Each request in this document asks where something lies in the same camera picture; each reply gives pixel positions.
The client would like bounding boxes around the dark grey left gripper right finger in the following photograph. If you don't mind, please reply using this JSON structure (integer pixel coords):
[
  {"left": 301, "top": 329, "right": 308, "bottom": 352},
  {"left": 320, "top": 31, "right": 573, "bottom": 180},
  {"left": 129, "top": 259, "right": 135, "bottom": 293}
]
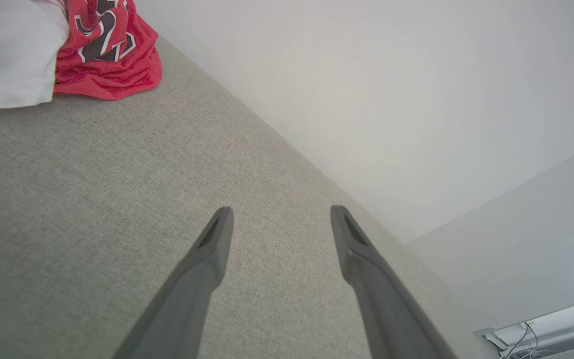
[{"left": 330, "top": 205, "right": 459, "bottom": 359}]

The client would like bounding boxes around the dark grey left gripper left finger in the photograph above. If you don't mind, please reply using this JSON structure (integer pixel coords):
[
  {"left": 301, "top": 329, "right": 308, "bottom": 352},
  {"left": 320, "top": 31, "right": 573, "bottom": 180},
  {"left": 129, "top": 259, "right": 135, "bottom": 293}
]
[{"left": 113, "top": 207, "right": 234, "bottom": 359}]

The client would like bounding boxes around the red basketball jersey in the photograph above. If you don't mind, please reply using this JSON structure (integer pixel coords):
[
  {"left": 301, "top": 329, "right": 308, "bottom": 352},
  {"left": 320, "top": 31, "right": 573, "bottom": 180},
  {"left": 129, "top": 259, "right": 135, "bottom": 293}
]
[{"left": 54, "top": 0, "right": 163, "bottom": 101}]

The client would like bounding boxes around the grey fabric sofa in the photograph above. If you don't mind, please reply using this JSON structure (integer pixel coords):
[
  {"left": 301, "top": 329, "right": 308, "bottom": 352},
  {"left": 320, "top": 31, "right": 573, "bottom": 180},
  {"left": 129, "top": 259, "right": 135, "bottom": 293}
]
[{"left": 0, "top": 37, "right": 487, "bottom": 359}]

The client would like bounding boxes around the white garment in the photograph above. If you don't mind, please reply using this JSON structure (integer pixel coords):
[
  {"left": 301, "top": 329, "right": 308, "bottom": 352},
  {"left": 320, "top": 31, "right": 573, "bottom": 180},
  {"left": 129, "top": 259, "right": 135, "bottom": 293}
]
[{"left": 0, "top": 0, "right": 71, "bottom": 110}]

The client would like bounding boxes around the thin white cable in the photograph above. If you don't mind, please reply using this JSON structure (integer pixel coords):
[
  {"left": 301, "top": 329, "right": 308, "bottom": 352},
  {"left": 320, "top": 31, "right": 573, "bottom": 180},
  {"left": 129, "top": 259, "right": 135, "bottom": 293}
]
[{"left": 499, "top": 322, "right": 540, "bottom": 359}]

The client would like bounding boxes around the white wall unit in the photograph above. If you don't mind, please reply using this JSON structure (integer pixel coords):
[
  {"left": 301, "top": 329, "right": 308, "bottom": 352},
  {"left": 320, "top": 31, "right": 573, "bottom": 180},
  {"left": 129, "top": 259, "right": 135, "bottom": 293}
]
[{"left": 474, "top": 297, "right": 574, "bottom": 359}]

